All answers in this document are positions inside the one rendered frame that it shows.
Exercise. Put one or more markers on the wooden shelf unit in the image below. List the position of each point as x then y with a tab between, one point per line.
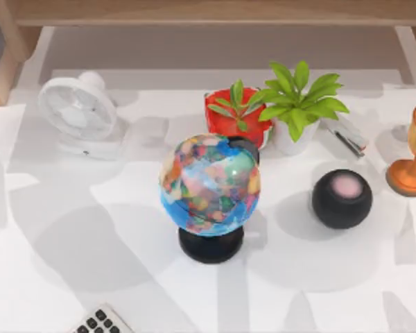
208	12

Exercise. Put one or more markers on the orange trophy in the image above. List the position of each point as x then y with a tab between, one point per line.
414	152

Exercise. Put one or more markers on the white remote with black buttons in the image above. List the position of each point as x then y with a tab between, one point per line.
102	320

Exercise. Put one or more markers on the black round speaker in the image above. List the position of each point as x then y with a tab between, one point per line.
341	199

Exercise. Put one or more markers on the colourful globe on black stand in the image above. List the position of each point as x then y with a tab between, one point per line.
208	180

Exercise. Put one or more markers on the red plant pot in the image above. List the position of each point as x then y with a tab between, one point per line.
233	118

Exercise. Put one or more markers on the white stapler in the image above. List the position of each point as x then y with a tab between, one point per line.
346	136

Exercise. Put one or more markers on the white desk fan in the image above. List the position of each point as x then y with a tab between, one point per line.
77	111

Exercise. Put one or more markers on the white plant pot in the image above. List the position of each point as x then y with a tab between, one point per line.
300	104

